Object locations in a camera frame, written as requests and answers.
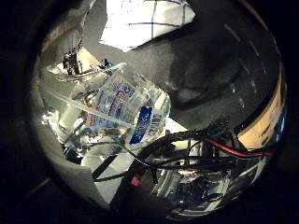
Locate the red cable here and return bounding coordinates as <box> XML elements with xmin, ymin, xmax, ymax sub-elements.
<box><xmin>204</xmin><ymin>136</ymin><xmax>277</xmax><ymax>159</ymax></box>

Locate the black sleeved cable bundle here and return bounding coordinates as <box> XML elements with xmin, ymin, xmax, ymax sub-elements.
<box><xmin>136</xmin><ymin>119</ymin><xmax>276</xmax><ymax>175</ymax></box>

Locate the white cloth with blue checks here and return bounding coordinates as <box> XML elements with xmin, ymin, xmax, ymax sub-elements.
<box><xmin>98</xmin><ymin>0</ymin><xmax>196</xmax><ymax>53</ymax></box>

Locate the clear plastic water bottle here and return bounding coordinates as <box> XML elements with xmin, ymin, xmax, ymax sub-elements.
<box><xmin>34</xmin><ymin>60</ymin><xmax>172</xmax><ymax>166</ymax></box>

